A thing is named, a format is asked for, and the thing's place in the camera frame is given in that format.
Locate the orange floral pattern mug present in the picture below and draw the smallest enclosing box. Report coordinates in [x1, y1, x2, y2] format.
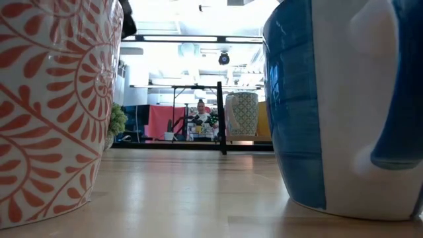
[0, 0, 125, 231]

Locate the green patterned mug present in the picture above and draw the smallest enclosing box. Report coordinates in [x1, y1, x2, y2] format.
[225, 91, 260, 137]

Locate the blue and white mug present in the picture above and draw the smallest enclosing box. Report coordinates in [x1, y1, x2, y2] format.
[262, 0, 423, 221]

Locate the long ceiling light bar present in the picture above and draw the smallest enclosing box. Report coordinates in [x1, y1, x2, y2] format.
[120, 34, 264, 45]

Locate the potted green plant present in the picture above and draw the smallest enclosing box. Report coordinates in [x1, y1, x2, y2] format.
[104, 102, 129, 150]

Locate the red partition panel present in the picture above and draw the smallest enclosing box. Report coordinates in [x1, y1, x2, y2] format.
[144, 104, 186, 141]

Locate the person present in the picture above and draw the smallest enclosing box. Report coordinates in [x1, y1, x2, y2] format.
[188, 99, 219, 142]

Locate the black aluminium rig frame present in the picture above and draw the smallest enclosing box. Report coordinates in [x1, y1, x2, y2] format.
[112, 141, 274, 152]

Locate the wooden shelf with black frame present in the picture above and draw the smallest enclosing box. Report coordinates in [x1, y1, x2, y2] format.
[216, 81, 274, 155]

